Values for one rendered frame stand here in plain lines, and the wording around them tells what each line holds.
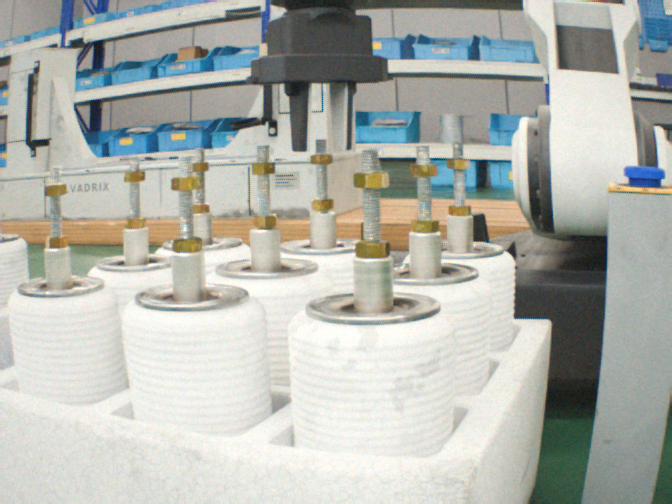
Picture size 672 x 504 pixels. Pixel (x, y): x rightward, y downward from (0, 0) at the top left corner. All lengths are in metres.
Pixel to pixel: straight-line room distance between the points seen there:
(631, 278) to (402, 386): 0.24
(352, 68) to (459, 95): 8.31
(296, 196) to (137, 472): 2.25
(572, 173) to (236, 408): 0.47
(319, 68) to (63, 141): 2.71
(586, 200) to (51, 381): 0.56
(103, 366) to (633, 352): 0.39
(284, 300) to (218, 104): 9.28
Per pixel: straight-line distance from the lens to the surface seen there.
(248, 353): 0.53
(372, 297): 0.50
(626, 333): 0.65
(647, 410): 0.67
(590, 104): 0.92
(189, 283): 0.54
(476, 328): 0.60
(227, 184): 2.82
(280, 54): 0.72
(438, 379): 0.49
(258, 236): 0.64
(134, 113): 10.45
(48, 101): 3.44
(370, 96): 9.26
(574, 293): 1.00
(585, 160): 0.87
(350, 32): 0.75
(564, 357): 1.02
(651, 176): 0.65
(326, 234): 0.75
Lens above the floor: 0.35
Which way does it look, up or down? 8 degrees down
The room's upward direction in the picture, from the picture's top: 1 degrees counter-clockwise
